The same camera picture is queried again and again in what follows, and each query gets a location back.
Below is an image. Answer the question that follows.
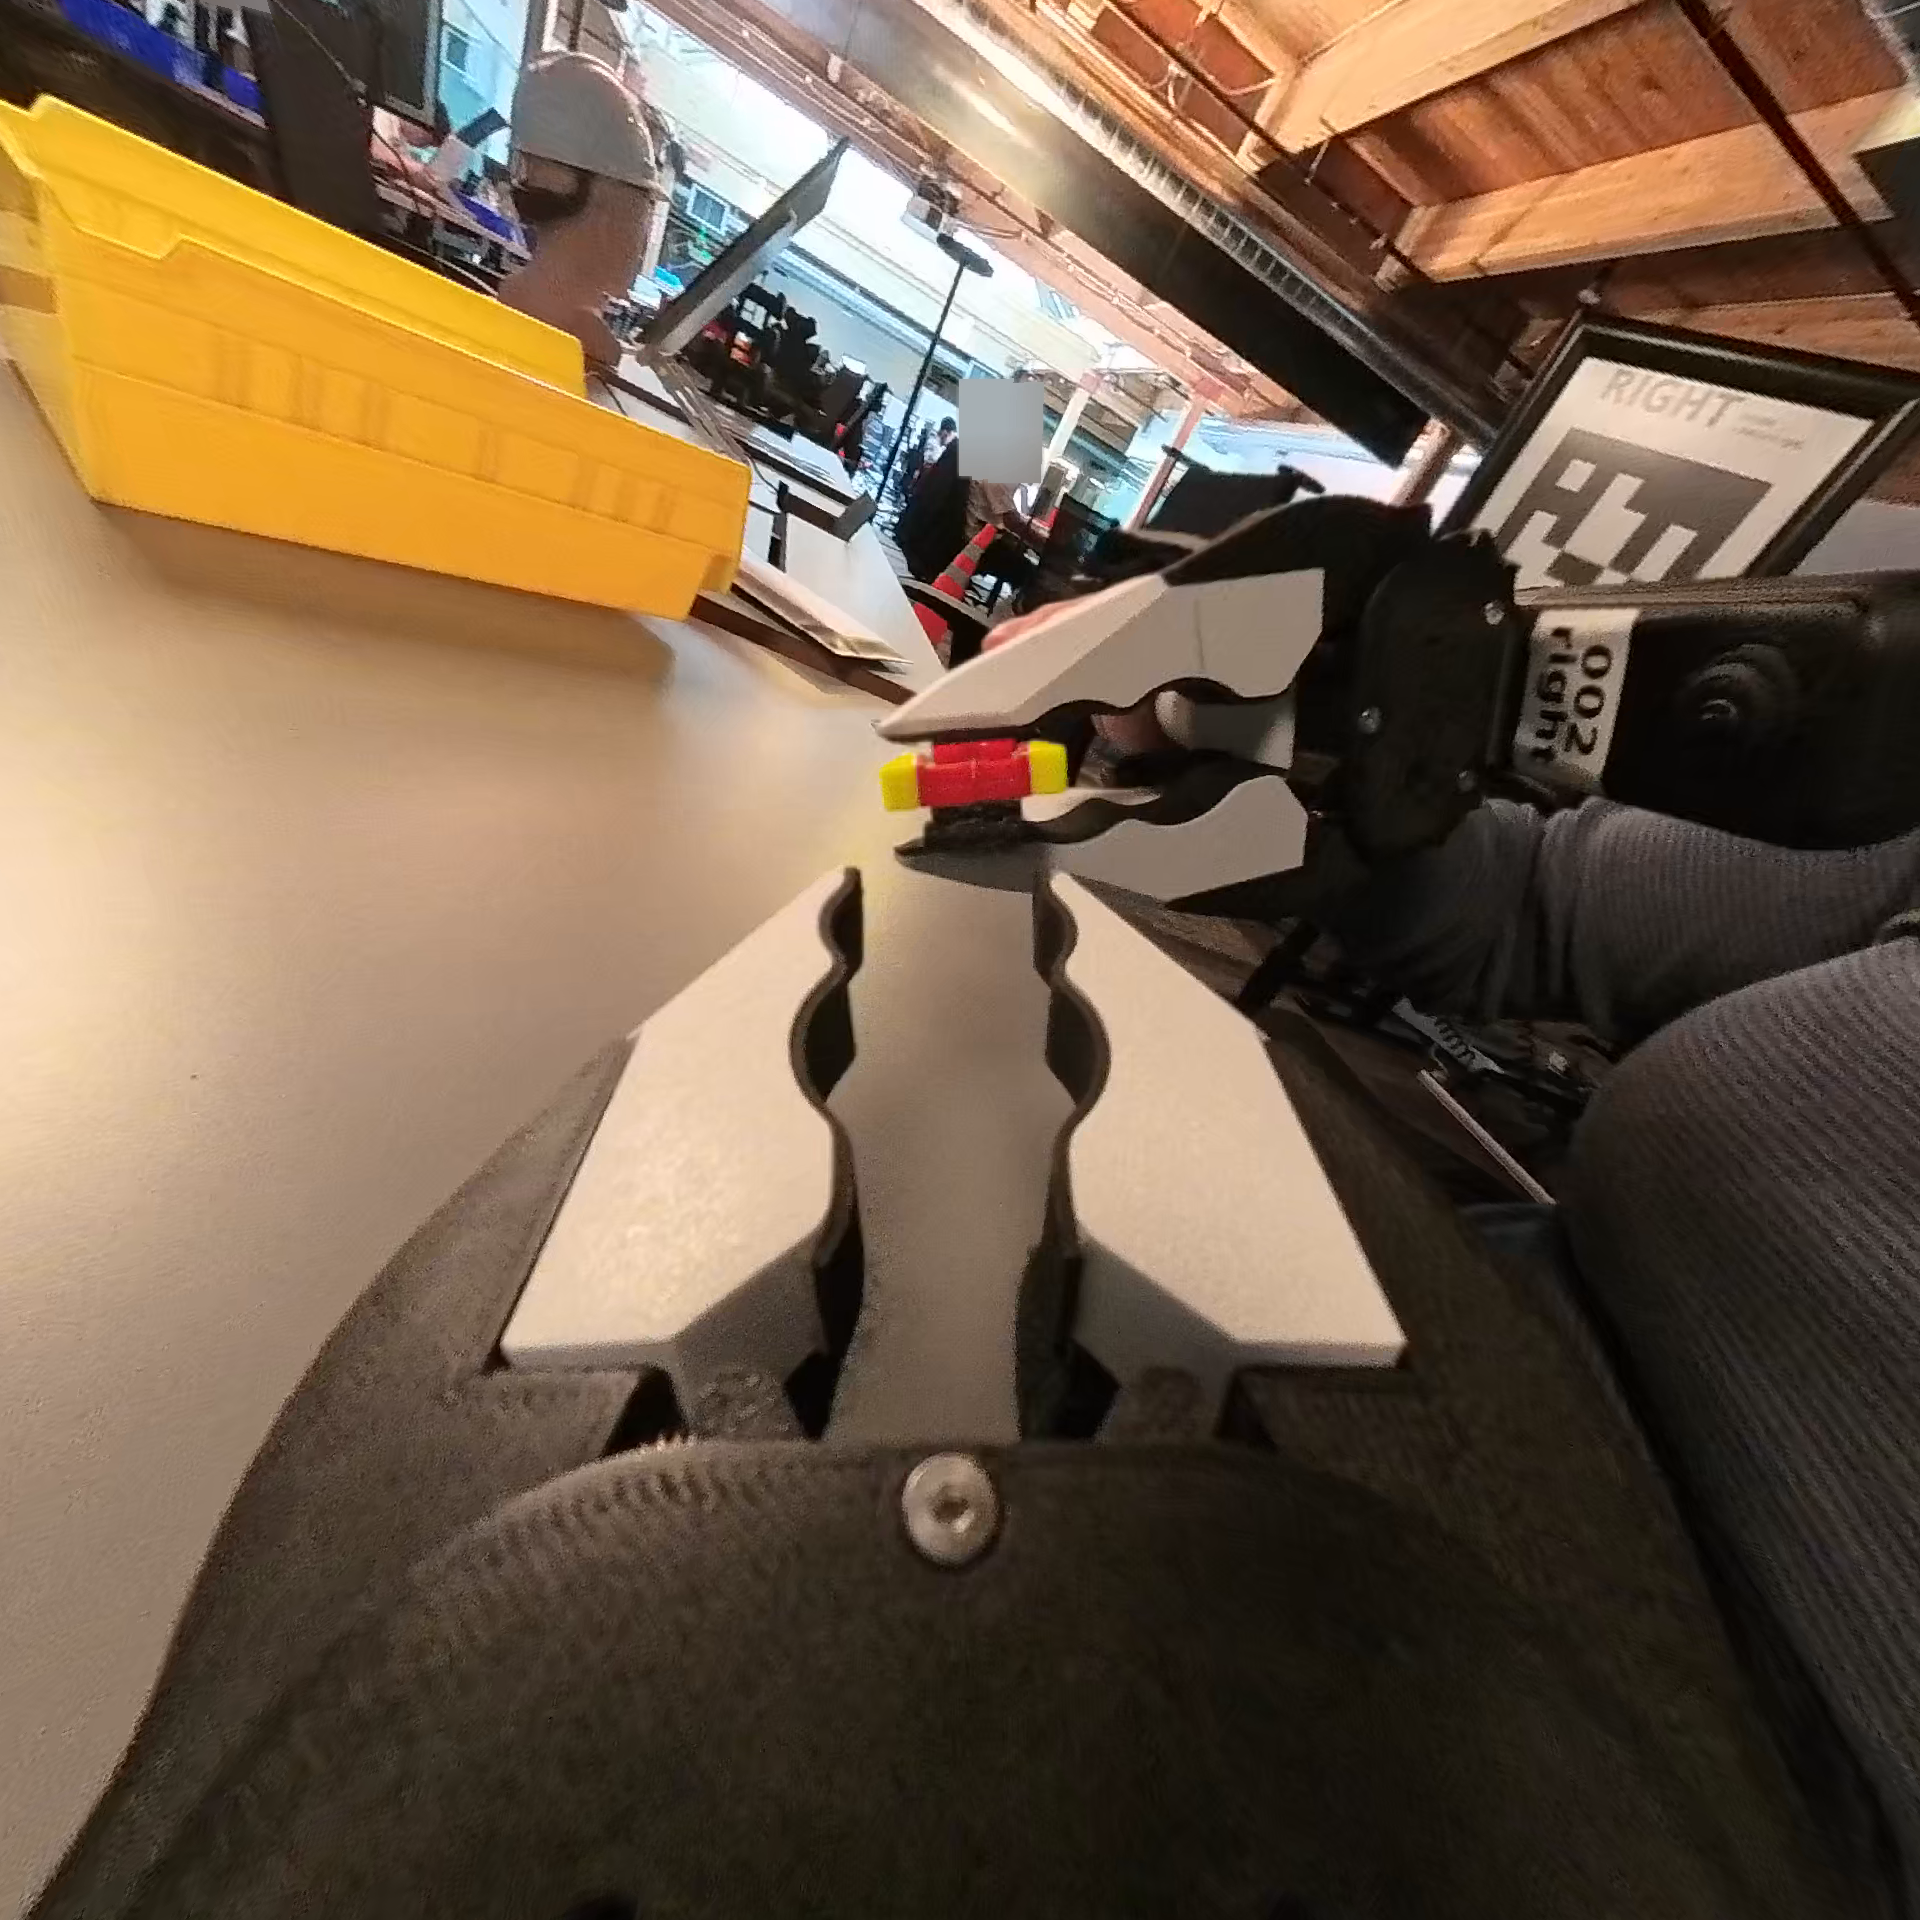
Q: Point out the person's right forearm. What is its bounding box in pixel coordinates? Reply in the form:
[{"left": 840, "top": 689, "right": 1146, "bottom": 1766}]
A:
[{"left": 1304, "top": 795, "right": 1920, "bottom": 1044}]

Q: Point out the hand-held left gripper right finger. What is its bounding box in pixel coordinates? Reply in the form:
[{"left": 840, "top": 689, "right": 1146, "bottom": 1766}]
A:
[{"left": 1023, "top": 873, "right": 1411, "bottom": 1432}]

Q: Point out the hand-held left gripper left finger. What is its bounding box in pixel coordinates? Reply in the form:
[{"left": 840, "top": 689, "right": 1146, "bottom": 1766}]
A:
[{"left": 498, "top": 867, "right": 866, "bottom": 1439}]

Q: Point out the black tripod pole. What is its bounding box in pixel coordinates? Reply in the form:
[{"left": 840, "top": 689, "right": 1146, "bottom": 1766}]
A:
[{"left": 885, "top": 240, "right": 993, "bottom": 506}]

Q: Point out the black computer monitor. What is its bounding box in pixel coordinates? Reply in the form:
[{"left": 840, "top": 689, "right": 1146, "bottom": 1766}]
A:
[{"left": 246, "top": 0, "right": 442, "bottom": 243}]

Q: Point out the brown paper envelope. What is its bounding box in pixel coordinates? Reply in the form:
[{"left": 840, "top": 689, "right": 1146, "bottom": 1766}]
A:
[{"left": 691, "top": 567, "right": 920, "bottom": 704}]

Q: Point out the yellow plastic bin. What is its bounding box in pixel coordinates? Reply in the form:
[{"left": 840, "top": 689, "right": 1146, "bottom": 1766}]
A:
[{"left": 0, "top": 95, "right": 751, "bottom": 618}]

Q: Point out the grey back computer monitor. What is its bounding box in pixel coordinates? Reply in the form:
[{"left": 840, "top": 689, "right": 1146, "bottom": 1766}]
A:
[{"left": 643, "top": 142, "right": 847, "bottom": 361}]

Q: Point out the red yellow black lego assembly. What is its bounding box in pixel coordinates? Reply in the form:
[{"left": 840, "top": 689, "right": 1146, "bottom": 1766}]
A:
[{"left": 879, "top": 737, "right": 1071, "bottom": 859}]

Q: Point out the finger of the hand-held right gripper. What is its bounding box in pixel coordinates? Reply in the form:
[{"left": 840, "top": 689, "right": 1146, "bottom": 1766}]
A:
[
  {"left": 893, "top": 758, "right": 1313, "bottom": 906},
  {"left": 872, "top": 569, "right": 1326, "bottom": 748}
]

